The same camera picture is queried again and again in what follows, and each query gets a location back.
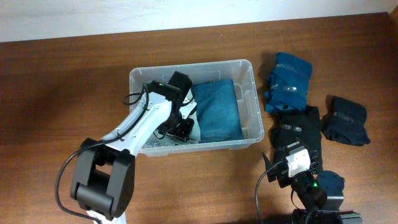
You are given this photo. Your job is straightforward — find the light blue jeans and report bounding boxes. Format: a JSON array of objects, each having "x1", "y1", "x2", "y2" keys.
[{"x1": 143, "y1": 118, "x2": 201, "y2": 148}]

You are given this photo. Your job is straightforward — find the large black garment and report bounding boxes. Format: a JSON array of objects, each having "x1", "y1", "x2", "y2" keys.
[{"x1": 271, "y1": 106, "x2": 323, "y2": 174}]

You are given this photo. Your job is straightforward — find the dark blue jeans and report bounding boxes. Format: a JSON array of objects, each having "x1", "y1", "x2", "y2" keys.
[{"x1": 192, "y1": 79, "x2": 244, "y2": 143}]

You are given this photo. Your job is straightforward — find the teal taped garment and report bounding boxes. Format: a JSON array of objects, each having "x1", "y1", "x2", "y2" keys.
[{"x1": 264, "y1": 52, "x2": 313, "y2": 114}]

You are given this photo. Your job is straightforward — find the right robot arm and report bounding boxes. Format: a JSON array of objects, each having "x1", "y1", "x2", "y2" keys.
[{"x1": 261, "y1": 141, "x2": 345, "y2": 214}]

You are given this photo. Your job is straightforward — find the clear plastic storage container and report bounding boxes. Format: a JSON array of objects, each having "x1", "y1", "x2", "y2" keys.
[{"x1": 129, "y1": 59, "x2": 265, "y2": 157}]

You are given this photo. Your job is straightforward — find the small black folded garment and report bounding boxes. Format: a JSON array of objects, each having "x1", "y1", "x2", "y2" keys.
[{"x1": 323, "y1": 96, "x2": 371, "y2": 146}]

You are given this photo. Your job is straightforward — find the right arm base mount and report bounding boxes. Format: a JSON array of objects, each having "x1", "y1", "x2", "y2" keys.
[{"x1": 287, "y1": 210, "x2": 363, "y2": 224}]

